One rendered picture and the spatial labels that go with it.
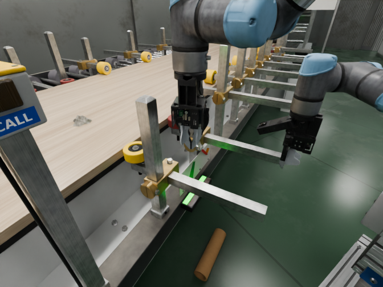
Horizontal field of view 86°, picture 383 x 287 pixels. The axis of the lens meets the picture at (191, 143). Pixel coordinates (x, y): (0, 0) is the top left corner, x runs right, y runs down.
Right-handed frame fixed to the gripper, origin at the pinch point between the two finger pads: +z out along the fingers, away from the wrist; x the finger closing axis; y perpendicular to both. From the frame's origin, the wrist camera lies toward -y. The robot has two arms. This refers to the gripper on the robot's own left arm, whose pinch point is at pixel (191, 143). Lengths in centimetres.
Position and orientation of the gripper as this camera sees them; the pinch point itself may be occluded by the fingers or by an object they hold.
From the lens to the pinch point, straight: 56.8
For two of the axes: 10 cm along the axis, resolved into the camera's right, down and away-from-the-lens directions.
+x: 9.9, 0.8, -1.2
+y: -1.5, 5.4, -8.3
